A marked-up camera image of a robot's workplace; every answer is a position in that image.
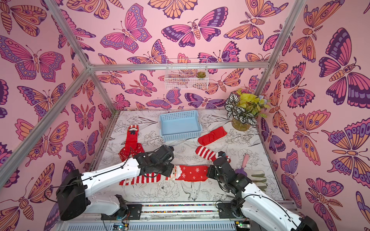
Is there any red white striped sock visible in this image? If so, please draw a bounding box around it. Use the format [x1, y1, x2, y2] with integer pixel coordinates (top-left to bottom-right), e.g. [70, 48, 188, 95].
[195, 146, 231, 163]
[119, 173, 169, 186]

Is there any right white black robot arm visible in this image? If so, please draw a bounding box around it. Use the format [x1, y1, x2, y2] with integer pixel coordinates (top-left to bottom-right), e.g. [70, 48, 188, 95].
[207, 157, 318, 231]

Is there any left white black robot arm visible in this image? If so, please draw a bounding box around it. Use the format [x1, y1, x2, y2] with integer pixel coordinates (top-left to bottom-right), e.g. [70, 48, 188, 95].
[56, 145, 174, 221]

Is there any red patterned christmas sock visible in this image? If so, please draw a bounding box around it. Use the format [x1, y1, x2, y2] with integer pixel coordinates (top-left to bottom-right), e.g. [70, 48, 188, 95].
[119, 143, 145, 162]

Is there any red nutcracker sock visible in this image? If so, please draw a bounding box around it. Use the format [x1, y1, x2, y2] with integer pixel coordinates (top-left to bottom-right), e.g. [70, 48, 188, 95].
[125, 124, 139, 151]

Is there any plain red sock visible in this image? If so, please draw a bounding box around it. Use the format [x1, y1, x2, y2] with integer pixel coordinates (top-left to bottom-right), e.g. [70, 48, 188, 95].
[198, 127, 227, 146]

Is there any light blue plastic basket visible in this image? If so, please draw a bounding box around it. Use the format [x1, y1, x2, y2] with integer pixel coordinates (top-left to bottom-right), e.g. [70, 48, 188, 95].
[159, 110, 202, 142]

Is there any potted plant in glass vase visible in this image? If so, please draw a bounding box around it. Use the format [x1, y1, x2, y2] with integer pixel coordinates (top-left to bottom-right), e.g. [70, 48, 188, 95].
[225, 89, 270, 131]

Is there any small green succulent plant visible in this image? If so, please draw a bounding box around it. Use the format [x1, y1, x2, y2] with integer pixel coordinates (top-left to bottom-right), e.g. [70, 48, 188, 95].
[196, 71, 207, 79]

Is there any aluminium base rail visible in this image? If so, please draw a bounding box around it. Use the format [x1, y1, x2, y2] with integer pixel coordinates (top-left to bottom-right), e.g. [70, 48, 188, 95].
[54, 201, 300, 231]

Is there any white wire wall basket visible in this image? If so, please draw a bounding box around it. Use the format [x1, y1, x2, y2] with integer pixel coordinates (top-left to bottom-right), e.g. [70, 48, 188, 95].
[163, 58, 209, 90]

